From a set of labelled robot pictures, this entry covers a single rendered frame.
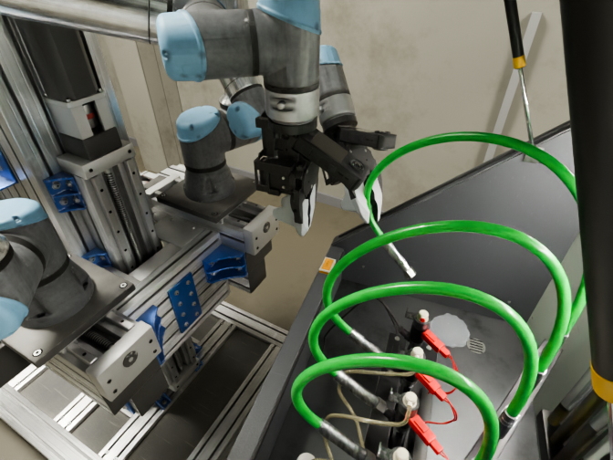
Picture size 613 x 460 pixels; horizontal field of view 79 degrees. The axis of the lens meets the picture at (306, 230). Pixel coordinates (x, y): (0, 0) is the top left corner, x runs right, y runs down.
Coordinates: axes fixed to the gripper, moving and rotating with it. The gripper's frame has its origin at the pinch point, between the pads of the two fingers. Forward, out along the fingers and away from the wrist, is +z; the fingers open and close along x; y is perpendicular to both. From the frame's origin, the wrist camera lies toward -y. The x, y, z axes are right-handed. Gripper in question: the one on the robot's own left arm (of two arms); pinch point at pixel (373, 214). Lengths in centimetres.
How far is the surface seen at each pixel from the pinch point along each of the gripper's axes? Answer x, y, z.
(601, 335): 33, -44, 12
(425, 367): 25.3, -26.0, 17.9
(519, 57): -19.2, -25.0, -19.0
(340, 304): 24.0, -14.2, 11.6
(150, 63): -32, 205, -164
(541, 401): -26, -6, 46
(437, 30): -128, 47, -92
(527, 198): -31.0, -13.8, 4.7
